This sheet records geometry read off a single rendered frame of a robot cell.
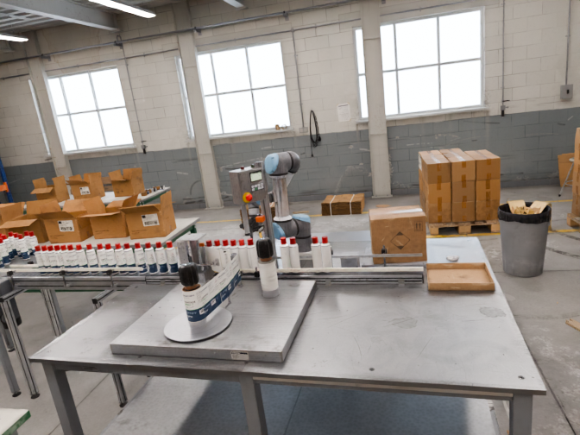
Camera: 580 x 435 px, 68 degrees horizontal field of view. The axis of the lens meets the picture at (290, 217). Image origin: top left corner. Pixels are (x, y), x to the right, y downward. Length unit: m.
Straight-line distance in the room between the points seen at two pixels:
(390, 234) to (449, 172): 3.09
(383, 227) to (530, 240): 2.14
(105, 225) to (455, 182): 3.91
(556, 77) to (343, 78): 3.26
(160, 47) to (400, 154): 4.70
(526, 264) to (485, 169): 1.52
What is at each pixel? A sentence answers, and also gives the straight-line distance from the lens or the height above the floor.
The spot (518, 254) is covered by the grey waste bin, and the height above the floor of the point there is 0.23.
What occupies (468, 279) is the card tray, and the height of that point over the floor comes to 0.83.
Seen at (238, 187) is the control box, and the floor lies 1.39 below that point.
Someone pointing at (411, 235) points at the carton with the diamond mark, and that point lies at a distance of 2.49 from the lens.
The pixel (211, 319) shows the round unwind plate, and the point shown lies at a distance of 2.06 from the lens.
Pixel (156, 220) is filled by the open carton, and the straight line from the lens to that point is 3.98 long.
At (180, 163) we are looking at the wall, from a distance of 8.62.
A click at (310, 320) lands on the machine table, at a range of 2.03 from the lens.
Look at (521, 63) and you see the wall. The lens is 7.87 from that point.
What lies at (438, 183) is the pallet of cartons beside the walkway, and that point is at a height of 0.65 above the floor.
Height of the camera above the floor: 1.81
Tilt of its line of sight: 15 degrees down
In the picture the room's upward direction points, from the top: 7 degrees counter-clockwise
